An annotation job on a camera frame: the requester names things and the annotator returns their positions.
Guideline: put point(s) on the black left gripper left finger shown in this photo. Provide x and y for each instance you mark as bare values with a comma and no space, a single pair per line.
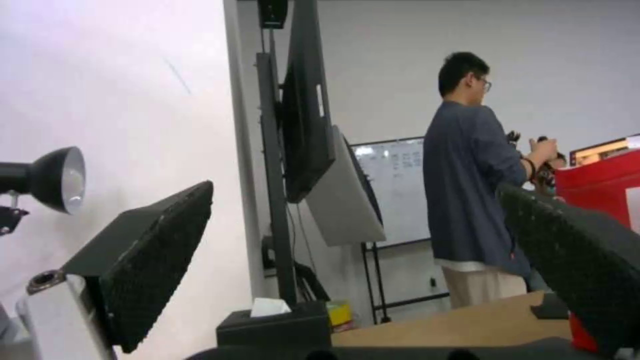
150,258

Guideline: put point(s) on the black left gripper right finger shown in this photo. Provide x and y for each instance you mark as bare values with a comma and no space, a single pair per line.
580,262

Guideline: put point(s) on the black handheld controller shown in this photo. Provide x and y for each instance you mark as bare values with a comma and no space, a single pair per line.
542,161

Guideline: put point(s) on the black desk lamp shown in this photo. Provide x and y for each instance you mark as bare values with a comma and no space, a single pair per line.
52,180

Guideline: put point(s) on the person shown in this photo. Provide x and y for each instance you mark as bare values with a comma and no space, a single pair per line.
475,180

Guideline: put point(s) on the black tissue box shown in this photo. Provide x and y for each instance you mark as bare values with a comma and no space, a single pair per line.
275,328

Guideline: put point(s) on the black monitor stand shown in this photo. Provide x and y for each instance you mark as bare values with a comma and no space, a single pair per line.
275,180

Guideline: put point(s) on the green yellow box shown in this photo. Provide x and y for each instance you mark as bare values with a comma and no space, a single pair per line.
339,311

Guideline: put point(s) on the whiteboard on black stand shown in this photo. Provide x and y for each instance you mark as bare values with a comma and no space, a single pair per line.
395,187

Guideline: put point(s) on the grey tilted panel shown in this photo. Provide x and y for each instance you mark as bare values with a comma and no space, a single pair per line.
345,198

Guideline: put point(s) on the large black monitor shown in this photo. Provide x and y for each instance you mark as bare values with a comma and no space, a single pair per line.
305,112

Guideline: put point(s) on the black speaker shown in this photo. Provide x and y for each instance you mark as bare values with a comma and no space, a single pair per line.
272,13

